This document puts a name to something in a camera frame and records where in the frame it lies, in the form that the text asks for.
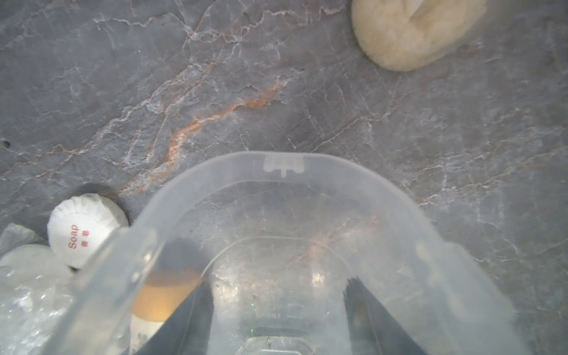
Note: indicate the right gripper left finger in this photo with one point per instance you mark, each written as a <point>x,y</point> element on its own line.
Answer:
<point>187,331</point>

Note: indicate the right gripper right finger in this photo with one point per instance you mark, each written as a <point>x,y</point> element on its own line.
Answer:
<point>372,329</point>

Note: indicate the clear container blue lid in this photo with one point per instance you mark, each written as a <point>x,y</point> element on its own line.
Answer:
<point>278,235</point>

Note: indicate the small bottle black cap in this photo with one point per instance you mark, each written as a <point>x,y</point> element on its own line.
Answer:
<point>402,36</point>

